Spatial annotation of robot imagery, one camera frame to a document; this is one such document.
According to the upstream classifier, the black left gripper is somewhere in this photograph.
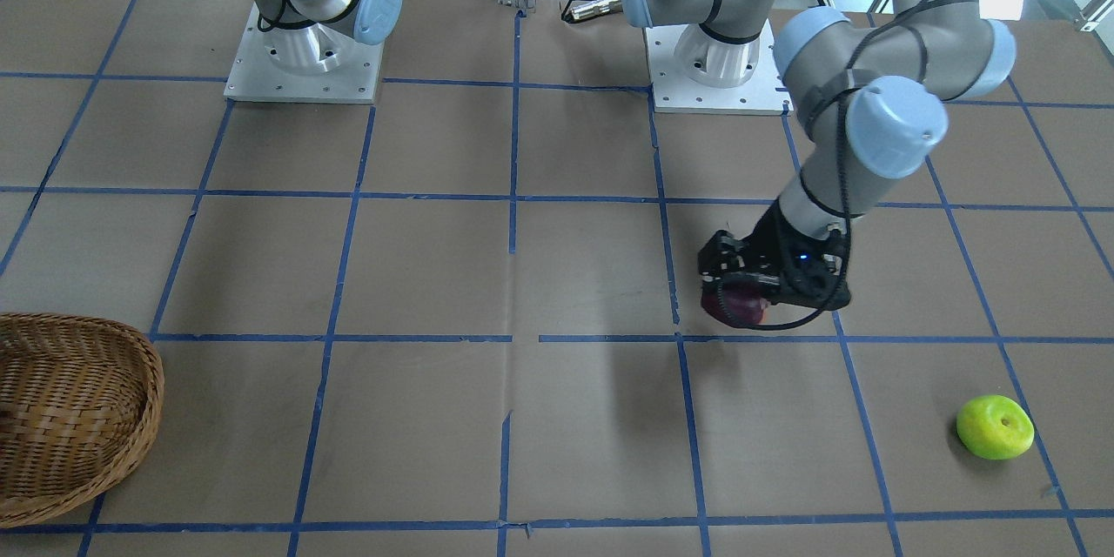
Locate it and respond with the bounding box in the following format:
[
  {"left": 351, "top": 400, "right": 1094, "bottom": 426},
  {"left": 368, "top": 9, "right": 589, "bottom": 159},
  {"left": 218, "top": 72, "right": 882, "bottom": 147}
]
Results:
[{"left": 698, "top": 205, "right": 851, "bottom": 311}]

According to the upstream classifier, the red yellow apple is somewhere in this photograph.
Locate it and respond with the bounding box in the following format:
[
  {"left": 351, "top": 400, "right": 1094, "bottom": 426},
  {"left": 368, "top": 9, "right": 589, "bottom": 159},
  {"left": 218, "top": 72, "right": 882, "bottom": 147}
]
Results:
[{"left": 701, "top": 282, "right": 769, "bottom": 328}]

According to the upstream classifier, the green apple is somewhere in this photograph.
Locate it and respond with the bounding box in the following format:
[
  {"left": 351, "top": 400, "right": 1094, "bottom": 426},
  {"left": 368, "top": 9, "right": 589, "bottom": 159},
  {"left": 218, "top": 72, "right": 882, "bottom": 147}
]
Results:
[{"left": 956, "top": 394, "right": 1036, "bottom": 460}]

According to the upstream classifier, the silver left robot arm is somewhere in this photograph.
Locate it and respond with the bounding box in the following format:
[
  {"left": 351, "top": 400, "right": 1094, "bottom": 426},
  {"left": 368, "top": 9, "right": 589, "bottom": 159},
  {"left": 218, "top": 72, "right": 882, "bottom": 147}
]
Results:
[{"left": 620, "top": 0, "right": 1017, "bottom": 328}]

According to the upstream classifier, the woven wicker basket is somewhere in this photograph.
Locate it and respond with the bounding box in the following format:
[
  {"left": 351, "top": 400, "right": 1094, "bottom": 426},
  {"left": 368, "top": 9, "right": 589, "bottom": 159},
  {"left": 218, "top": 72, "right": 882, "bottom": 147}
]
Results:
[{"left": 1, "top": 312, "right": 164, "bottom": 529}]

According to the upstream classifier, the silver metal cylinder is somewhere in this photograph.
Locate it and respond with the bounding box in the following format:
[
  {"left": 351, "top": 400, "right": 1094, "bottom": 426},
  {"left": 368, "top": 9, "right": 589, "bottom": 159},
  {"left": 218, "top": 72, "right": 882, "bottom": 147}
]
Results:
[{"left": 561, "top": 0, "right": 623, "bottom": 25}]

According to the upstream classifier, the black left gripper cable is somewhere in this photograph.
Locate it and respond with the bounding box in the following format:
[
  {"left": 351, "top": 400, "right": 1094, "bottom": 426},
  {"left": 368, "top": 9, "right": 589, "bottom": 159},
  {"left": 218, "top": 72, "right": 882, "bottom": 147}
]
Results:
[{"left": 714, "top": 0, "right": 967, "bottom": 332}]

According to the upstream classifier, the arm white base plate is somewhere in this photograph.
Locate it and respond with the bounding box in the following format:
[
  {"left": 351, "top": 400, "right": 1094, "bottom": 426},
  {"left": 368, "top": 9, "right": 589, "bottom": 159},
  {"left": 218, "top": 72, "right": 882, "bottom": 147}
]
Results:
[
  {"left": 224, "top": 6, "right": 383, "bottom": 105},
  {"left": 643, "top": 21, "right": 795, "bottom": 116}
]

